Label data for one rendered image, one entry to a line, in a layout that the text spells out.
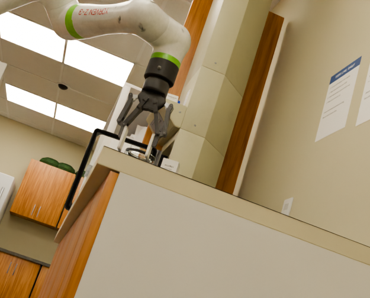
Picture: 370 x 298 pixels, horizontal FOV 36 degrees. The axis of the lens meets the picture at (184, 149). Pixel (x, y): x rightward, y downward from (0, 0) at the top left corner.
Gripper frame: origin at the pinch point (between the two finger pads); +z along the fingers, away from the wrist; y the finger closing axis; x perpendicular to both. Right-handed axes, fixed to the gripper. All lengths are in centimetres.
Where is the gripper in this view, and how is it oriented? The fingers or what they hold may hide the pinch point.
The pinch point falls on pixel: (135, 145)
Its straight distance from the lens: 161.3
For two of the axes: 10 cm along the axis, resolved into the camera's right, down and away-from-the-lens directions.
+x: -0.4, -3.3, -9.4
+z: -3.0, 9.1, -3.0
